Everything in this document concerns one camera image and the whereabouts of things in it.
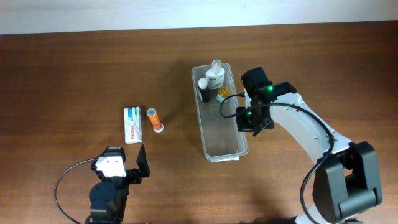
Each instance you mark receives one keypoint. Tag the white plastic bottle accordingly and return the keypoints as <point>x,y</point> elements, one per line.
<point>215,75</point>

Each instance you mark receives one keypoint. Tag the white Panadol box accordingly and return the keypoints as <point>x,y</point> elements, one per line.
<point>132,125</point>

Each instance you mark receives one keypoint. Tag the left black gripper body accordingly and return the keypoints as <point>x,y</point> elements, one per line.
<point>133,175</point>

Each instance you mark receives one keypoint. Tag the orange tablet tube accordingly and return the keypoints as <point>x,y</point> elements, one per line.
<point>157,126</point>

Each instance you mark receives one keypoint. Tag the small jar gold lid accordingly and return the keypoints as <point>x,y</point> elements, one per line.
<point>223,93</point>

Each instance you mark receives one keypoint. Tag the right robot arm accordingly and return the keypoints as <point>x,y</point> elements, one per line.
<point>344,180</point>

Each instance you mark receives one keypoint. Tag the dark bottle white cap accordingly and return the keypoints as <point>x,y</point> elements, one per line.
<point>203,90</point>

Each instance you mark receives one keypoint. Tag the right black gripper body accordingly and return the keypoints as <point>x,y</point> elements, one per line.
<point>249,123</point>

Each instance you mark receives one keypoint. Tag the clear plastic container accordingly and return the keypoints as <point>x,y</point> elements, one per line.
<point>220,136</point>

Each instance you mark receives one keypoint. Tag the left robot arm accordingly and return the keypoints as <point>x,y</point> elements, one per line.
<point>108,197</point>

